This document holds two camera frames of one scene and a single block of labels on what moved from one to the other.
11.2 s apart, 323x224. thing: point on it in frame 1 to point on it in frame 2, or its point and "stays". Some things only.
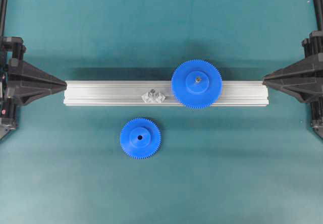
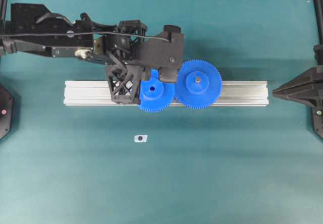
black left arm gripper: (20, 73) to (123, 76)
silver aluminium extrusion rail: (156, 93) stays
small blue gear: (141, 138) to (155, 95)
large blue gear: (196, 84) stays
